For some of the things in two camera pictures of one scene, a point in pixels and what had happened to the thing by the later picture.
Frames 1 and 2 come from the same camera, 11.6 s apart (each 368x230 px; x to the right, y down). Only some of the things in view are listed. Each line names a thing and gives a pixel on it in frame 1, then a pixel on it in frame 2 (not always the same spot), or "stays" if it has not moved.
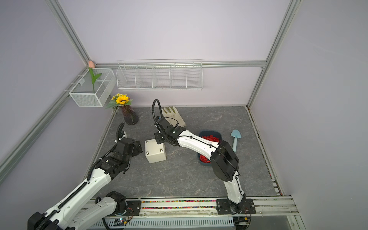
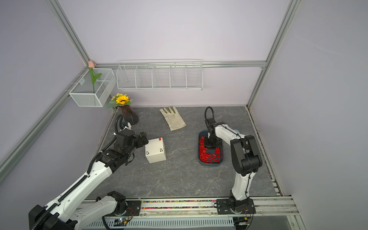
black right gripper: (156, 135) → (216, 145)
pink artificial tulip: (91, 66) stays
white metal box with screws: (155, 152) stays
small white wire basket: (93, 88) stays
